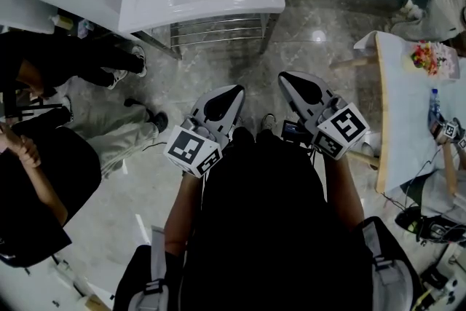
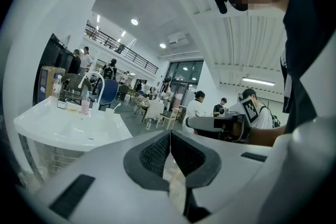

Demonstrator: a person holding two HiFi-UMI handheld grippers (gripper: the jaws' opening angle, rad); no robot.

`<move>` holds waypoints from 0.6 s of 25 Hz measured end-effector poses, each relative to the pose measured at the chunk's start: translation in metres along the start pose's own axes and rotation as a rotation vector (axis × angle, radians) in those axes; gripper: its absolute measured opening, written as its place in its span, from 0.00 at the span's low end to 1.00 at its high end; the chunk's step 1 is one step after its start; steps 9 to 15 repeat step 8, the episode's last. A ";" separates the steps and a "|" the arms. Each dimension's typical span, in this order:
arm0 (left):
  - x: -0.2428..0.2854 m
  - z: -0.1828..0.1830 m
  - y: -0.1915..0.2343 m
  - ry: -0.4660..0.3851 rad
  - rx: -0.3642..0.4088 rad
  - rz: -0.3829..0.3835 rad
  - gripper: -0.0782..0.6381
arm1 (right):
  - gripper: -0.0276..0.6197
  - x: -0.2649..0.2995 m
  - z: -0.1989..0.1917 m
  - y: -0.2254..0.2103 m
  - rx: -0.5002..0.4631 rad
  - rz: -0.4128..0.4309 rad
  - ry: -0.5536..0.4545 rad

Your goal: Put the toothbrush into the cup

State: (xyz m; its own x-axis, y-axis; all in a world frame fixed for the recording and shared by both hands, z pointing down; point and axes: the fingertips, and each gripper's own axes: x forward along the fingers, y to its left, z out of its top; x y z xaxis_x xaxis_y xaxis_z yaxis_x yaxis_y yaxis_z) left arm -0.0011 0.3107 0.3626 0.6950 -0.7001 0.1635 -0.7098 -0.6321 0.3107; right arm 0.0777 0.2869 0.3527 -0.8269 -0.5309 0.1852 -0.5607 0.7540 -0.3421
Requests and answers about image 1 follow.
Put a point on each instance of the colourful flower bouquet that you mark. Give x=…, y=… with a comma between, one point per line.
x=429, y=60

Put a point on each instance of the person's left forearm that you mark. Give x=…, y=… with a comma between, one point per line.
x=182, y=215

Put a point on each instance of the black bag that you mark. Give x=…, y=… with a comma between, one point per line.
x=429, y=227

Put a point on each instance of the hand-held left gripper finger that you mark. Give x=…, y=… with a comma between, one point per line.
x=205, y=111
x=234, y=116

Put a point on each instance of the person's grey shoe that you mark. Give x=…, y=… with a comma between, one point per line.
x=268, y=122

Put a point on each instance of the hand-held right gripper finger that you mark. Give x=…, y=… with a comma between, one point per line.
x=322, y=93
x=296, y=100

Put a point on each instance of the person's right forearm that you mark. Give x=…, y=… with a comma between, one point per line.
x=344, y=193

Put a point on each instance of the small black screen device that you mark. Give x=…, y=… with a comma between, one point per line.
x=293, y=130

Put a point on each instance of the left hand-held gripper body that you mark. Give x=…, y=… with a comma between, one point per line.
x=189, y=151

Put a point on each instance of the metal sink stand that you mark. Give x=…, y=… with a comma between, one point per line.
x=218, y=34

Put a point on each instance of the white covered wooden table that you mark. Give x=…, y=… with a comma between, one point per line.
x=407, y=113

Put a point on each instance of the blue water bottle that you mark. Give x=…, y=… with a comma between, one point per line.
x=434, y=105

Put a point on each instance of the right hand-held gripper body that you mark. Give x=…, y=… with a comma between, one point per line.
x=342, y=131

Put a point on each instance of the person's black clothing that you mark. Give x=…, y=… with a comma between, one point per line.
x=262, y=229

